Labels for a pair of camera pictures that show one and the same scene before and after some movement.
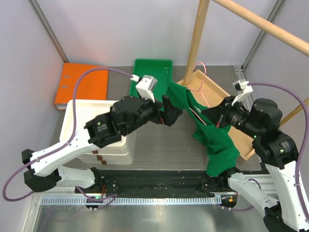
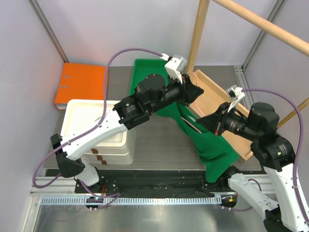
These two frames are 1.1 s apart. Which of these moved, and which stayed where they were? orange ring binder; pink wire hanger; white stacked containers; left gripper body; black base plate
Moved: left gripper body; pink wire hanger
Stayed: black base plate; orange ring binder; white stacked containers
